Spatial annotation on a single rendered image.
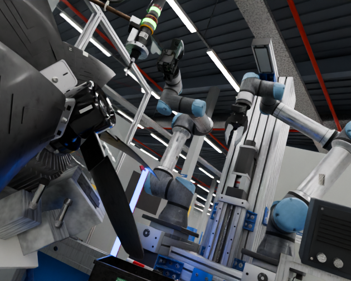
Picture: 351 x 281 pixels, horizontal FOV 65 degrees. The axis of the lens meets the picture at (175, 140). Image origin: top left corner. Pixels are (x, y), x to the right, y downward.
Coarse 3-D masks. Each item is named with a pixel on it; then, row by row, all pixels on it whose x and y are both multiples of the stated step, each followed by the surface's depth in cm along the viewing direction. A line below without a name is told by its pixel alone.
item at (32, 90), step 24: (0, 48) 34; (0, 72) 34; (24, 72) 39; (0, 96) 34; (24, 96) 39; (48, 96) 46; (0, 120) 35; (24, 120) 40; (48, 120) 48; (0, 144) 36; (24, 144) 42; (0, 168) 37; (0, 192) 39
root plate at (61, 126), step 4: (68, 100) 54; (72, 100) 56; (68, 104) 55; (72, 104) 58; (72, 108) 58; (64, 112) 55; (68, 112) 57; (64, 116) 56; (68, 116) 58; (60, 120) 55; (68, 120) 59; (60, 124) 56; (64, 124) 58; (56, 128) 55; (60, 128) 57; (64, 128) 59; (56, 132) 56; (56, 136) 57; (60, 136) 59
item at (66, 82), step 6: (60, 60) 61; (48, 66) 60; (54, 66) 61; (60, 66) 62; (66, 66) 62; (42, 72) 59; (48, 72) 60; (54, 72) 61; (60, 72) 62; (48, 78) 60; (60, 78) 62; (66, 78) 63; (72, 78) 64; (54, 84) 61; (60, 84) 62; (66, 84) 63; (72, 84) 64; (60, 90) 62; (66, 90) 63
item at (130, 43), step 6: (132, 18) 82; (138, 18) 83; (132, 24) 81; (138, 24) 82; (132, 30) 81; (138, 30) 82; (132, 36) 81; (126, 42) 81; (132, 42) 79; (138, 42) 79; (126, 48) 82; (132, 48) 81; (138, 48) 80; (144, 48) 80; (144, 54) 82
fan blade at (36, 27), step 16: (0, 0) 52; (16, 0) 55; (32, 0) 57; (0, 16) 52; (16, 16) 54; (32, 16) 57; (48, 16) 60; (0, 32) 53; (16, 32) 55; (32, 32) 57; (48, 32) 59; (16, 48) 55; (32, 48) 57; (48, 48) 59; (32, 64) 57; (48, 64) 59
